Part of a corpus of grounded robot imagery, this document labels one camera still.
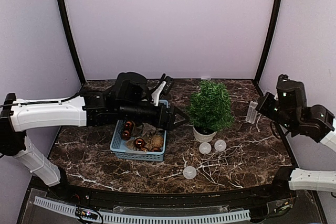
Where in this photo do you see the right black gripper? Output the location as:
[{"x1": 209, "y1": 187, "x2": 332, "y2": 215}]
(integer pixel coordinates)
[{"x1": 256, "y1": 91, "x2": 296, "y2": 132}]

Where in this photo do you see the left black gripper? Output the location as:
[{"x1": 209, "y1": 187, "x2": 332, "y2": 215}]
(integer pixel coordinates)
[{"x1": 118, "y1": 101, "x2": 191, "y2": 131}]

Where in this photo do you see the clear plastic battery box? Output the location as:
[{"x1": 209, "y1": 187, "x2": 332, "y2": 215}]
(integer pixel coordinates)
[{"x1": 245, "y1": 101, "x2": 258, "y2": 124}]

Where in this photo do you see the small green christmas tree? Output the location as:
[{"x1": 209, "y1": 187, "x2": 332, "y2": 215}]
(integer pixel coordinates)
[{"x1": 186, "y1": 80, "x2": 234, "y2": 135}]

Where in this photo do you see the white woven ball light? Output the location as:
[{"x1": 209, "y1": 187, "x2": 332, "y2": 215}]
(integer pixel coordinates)
[
  {"x1": 183, "y1": 166, "x2": 197, "y2": 179},
  {"x1": 199, "y1": 142, "x2": 212, "y2": 155},
  {"x1": 214, "y1": 140, "x2": 227, "y2": 152}
]

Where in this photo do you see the clear wire light string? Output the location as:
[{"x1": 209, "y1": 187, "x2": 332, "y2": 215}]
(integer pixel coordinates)
[{"x1": 181, "y1": 119, "x2": 260, "y2": 185}]

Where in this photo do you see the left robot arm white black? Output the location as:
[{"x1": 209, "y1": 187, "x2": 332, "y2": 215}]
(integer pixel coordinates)
[{"x1": 1, "y1": 72, "x2": 189, "y2": 201}]

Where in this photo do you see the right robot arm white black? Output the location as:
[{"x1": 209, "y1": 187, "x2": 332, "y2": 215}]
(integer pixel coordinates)
[{"x1": 256, "y1": 74, "x2": 335, "y2": 200}]

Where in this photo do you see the white textured tree pot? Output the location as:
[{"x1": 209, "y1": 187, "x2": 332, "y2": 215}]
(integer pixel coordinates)
[{"x1": 193, "y1": 126, "x2": 217, "y2": 143}]

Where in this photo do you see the beige twine ball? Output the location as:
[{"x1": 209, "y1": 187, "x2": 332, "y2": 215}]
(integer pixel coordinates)
[{"x1": 151, "y1": 135, "x2": 164, "y2": 148}]

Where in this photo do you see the burlap ribbon bow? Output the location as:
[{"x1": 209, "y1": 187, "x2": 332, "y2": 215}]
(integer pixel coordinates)
[{"x1": 126, "y1": 123, "x2": 156, "y2": 151}]

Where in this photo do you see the copper shiny bauble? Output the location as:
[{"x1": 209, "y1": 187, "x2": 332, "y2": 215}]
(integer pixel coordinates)
[
  {"x1": 121, "y1": 130, "x2": 132, "y2": 141},
  {"x1": 134, "y1": 137, "x2": 146, "y2": 149},
  {"x1": 151, "y1": 147, "x2": 161, "y2": 152},
  {"x1": 123, "y1": 121, "x2": 134, "y2": 131}
]

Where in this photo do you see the light blue plastic basket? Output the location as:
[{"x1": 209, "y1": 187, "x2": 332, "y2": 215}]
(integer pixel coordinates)
[{"x1": 109, "y1": 99, "x2": 169, "y2": 162}]

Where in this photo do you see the small circuit board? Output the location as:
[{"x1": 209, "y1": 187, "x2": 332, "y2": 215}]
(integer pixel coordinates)
[{"x1": 75, "y1": 208, "x2": 98, "y2": 220}]

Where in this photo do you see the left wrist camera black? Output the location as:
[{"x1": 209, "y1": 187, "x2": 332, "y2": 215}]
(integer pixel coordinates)
[{"x1": 161, "y1": 74, "x2": 174, "y2": 95}]

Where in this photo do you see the black front rail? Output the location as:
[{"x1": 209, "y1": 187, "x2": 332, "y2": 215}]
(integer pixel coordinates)
[{"x1": 48, "y1": 183, "x2": 297, "y2": 208}]

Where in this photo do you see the white slotted cable duct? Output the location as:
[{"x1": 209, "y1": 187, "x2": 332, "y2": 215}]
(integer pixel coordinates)
[{"x1": 33, "y1": 196, "x2": 251, "y2": 223}]

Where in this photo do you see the right black frame post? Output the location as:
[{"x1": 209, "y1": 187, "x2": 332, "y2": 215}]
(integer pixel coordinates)
[{"x1": 254, "y1": 0, "x2": 281, "y2": 83}]

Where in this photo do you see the black frame post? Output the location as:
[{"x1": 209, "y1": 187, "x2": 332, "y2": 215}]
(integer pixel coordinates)
[
  {"x1": 57, "y1": 0, "x2": 86, "y2": 85},
  {"x1": 254, "y1": 0, "x2": 281, "y2": 83}
]

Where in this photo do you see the left black frame post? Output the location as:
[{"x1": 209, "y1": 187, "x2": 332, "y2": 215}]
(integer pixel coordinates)
[{"x1": 57, "y1": 0, "x2": 86, "y2": 85}]

